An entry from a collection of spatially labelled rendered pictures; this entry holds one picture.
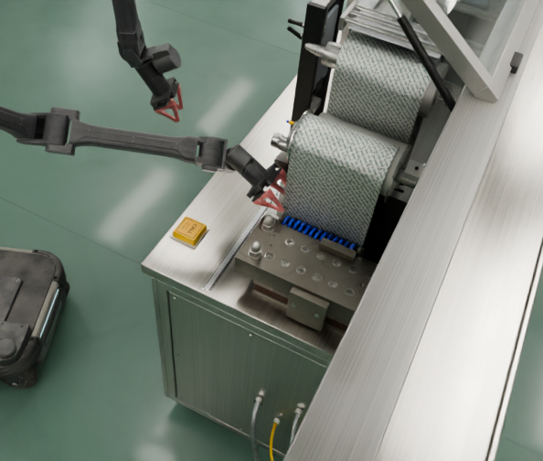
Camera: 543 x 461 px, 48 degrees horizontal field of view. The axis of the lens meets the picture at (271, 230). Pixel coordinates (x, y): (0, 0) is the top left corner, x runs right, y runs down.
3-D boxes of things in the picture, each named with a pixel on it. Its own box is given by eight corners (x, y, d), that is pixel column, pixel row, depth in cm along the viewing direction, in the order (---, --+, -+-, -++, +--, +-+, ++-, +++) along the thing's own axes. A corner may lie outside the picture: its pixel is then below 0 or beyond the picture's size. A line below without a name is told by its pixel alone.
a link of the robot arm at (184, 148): (42, 148, 147) (48, 104, 147) (47, 153, 152) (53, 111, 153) (218, 173, 153) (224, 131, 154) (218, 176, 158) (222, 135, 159)
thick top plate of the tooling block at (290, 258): (261, 230, 168) (263, 215, 163) (398, 289, 158) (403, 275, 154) (233, 271, 158) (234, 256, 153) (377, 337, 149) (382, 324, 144)
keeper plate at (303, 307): (288, 309, 159) (292, 285, 150) (323, 326, 156) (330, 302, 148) (284, 316, 157) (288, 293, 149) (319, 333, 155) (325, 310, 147)
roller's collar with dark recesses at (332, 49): (328, 57, 166) (332, 36, 161) (348, 64, 164) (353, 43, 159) (319, 69, 162) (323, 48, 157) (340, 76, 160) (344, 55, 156)
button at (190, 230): (186, 220, 177) (186, 215, 175) (207, 230, 175) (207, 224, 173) (173, 236, 173) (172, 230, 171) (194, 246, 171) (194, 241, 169)
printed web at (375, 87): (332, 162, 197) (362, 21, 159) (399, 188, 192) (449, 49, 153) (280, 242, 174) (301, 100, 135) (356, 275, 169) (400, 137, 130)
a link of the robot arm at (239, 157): (223, 155, 154) (238, 139, 155) (218, 158, 160) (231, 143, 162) (243, 173, 155) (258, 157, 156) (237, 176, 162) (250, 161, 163)
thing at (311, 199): (282, 213, 166) (289, 164, 151) (362, 247, 160) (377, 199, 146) (281, 214, 165) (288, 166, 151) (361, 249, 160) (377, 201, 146)
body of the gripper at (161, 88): (177, 80, 182) (165, 61, 177) (171, 101, 175) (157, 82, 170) (159, 87, 184) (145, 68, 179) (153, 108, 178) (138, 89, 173)
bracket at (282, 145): (273, 206, 184) (283, 127, 160) (292, 214, 182) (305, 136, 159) (266, 216, 181) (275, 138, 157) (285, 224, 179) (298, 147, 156)
